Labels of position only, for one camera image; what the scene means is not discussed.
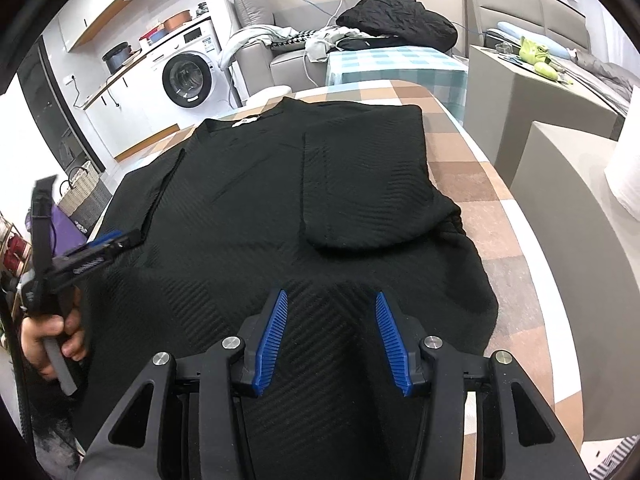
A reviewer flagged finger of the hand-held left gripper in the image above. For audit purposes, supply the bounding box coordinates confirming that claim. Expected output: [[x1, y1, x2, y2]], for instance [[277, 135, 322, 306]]
[[80, 229, 144, 258], [52, 247, 121, 287]]

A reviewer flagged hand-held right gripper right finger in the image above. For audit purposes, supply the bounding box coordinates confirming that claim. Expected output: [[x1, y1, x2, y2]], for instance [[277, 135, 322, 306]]
[[374, 291, 591, 480]]

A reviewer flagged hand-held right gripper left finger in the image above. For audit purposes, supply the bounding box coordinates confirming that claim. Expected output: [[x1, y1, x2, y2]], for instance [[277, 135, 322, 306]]
[[75, 289, 290, 480]]

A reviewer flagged black shirt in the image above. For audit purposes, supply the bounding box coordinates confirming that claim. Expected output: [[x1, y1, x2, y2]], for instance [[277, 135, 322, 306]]
[[75, 96, 501, 480]]

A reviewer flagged person's left hand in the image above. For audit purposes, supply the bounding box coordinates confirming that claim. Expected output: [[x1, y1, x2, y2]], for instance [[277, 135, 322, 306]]
[[20, 305, 89, 381]]

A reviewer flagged purple bag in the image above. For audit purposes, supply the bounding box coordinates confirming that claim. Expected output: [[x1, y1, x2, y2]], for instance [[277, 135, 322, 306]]
[[47, 209, 92, 257]]

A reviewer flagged wicker basket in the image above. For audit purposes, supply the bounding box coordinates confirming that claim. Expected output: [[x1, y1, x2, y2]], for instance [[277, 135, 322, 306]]
[[56, 160, 110, 232]]

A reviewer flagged white cabinet with wooden top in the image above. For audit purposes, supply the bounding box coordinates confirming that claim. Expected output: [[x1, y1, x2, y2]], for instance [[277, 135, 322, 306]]
[[82, 52, 173, 162]]

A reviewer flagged black door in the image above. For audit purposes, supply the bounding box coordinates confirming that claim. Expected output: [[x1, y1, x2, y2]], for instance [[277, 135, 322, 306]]
[[17, 40, 107, 177]]

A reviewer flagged black cooking pot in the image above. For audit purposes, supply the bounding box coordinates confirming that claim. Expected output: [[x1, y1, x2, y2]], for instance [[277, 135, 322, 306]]
[[102, 42, 134, 75]]

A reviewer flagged brown checkered tablecloth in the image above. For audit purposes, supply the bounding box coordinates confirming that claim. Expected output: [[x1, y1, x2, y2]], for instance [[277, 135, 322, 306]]
[[85, 80, 586, 480]]

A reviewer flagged tall grey cabinet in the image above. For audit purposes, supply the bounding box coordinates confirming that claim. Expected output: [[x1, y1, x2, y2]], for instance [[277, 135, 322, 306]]
[[510, 121, 640, 444]]

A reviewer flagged white washing machine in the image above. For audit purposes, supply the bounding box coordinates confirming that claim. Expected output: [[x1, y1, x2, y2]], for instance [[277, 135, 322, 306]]
[[147, 15, 237, 112]]

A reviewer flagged orange pan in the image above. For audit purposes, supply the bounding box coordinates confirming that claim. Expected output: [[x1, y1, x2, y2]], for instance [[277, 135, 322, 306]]
[[162, 9, 194, 29]]

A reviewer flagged light grey garment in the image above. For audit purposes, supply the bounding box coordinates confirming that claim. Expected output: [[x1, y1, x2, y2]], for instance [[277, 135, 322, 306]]
[[218, 25, 302, 69]]

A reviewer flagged striped rug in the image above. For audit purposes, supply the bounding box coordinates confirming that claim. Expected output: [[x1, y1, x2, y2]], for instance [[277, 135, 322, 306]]
[[590, 435, 637, 480]]

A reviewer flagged grey sofa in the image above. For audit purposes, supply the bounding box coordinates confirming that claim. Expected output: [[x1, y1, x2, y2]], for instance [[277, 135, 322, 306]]
[[232, 0, 351, 107]]

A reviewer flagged grey sofa pillow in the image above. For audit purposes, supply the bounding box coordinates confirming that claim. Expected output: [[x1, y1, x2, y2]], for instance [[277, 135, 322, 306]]
[[235, 0, 275, 31]]

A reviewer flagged blue checkered cloth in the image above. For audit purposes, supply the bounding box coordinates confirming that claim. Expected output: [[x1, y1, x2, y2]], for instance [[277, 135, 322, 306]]
[[325, 46, 469, 126]]

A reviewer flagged low grey cabinet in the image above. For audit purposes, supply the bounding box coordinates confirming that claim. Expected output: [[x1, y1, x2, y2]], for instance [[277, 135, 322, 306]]
[[462, 44, 627, 172]]

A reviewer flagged white garment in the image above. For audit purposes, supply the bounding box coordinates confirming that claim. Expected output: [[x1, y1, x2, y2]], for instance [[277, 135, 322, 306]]
[[304, 27, 362, 62]]

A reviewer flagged green plush toy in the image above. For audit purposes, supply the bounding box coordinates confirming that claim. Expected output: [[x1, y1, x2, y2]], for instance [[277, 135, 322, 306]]
[[517, 36, 562, 82]]

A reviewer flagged black padded jacket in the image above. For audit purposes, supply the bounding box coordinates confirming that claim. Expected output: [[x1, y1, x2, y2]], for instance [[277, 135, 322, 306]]
[[336, 0, 460, 54]]

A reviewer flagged light blue pillow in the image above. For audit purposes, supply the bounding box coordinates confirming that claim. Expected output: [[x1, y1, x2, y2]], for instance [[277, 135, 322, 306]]
[[495, 20, 576, 59]]

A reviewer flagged grey duvet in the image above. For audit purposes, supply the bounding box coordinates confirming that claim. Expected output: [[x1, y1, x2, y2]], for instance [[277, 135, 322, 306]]
[[570, 50, 637, 112]]

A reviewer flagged beige bed headboard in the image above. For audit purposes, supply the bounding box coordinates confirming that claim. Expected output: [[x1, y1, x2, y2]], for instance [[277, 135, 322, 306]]
[[462, 0, 606, 53]]

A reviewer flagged white wall cabinet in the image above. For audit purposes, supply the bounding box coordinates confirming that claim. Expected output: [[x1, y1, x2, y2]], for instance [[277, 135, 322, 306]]
[[57, 0, 137, 52]]

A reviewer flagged white cable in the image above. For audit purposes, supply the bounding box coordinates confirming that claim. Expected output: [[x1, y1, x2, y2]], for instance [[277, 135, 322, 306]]
[[302, 0, 347, 90]]

